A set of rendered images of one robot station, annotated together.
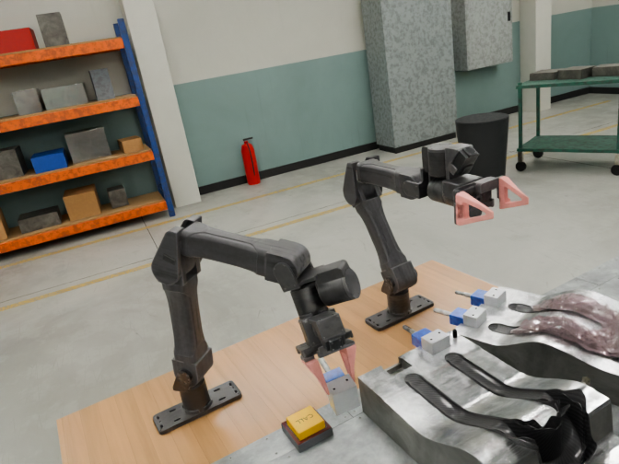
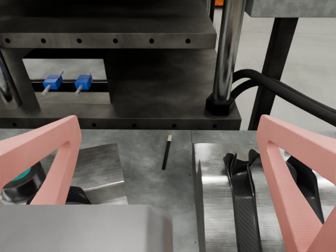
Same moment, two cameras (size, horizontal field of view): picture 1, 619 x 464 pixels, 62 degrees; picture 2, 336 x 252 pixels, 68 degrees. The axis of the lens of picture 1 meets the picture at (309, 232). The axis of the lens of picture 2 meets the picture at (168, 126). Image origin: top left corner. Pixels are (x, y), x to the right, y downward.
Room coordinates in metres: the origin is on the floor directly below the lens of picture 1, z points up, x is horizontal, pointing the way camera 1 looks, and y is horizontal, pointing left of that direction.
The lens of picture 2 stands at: (1.01, -0.34, 1.28)
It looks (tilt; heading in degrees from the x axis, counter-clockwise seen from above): 37 degrees down; 207
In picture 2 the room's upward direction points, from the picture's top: straight up
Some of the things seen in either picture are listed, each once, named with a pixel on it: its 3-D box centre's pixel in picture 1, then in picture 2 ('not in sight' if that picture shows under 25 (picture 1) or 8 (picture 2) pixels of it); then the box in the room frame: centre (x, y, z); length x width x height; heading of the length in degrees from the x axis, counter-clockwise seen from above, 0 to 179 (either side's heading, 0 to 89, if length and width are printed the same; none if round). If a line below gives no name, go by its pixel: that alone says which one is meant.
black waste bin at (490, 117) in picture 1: (483, 150); not in sight; (4.74, -1.75, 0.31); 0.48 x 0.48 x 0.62
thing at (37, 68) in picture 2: not in sight; (88, 55); (0.24, -1.11, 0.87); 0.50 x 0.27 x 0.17; 26
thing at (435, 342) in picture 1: (421, 337); not in sight; (1.00, -0.21, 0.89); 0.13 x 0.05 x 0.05; 26
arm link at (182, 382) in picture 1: (192, 370); not in sight; (1.00, 0.31, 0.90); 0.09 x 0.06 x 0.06; 156
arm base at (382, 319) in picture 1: (398, 301); not in sight; (1.27, -0.21, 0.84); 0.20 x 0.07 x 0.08; 116
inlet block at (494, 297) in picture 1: (477, 297); not in sight; (1.19, -0.41, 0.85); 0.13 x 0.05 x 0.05; 43
